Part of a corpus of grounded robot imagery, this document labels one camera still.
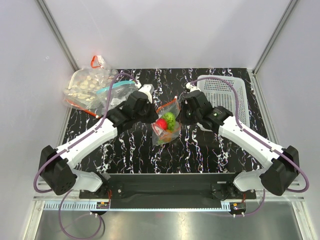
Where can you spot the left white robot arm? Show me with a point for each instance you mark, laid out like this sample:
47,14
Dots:
57,165

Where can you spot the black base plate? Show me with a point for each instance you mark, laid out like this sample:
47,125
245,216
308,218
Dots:
183,188

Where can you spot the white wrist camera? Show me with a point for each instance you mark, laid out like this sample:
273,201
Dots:
191,87
148,89

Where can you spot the clear bag teal zipper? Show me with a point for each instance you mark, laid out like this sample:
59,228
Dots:
119,93

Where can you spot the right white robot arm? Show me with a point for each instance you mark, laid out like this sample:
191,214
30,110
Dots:
279,164

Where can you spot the white plastic basket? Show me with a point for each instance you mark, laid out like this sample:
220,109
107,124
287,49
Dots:
219,93

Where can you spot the left aluminium frame post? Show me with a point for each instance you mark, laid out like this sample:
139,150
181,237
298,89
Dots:
48,16

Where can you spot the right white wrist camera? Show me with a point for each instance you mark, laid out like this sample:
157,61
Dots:
191,87

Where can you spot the aluminium frame post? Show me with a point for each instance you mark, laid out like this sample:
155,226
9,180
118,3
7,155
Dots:
275,35
48,16

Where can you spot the right aluminium frame post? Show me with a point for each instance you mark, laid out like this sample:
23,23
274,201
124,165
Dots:
275,35

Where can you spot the small bag orange zipper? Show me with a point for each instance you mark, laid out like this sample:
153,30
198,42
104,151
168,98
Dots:
99,62

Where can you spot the bag of round biscuits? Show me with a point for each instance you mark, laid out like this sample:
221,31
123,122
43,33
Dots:
80,92

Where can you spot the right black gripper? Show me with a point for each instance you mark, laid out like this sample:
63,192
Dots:
181,117

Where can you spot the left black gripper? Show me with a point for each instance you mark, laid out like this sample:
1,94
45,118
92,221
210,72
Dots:
153,116

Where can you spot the brown kiwi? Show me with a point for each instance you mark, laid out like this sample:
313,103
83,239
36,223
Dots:
167,136

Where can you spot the white slotted cable duct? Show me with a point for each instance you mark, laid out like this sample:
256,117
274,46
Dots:
114,206

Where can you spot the red apple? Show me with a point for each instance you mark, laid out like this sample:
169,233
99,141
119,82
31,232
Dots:
161,123

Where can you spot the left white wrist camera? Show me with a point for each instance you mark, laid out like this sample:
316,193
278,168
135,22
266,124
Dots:
148,89

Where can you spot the clear bag orange zipper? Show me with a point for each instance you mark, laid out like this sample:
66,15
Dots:
174,107

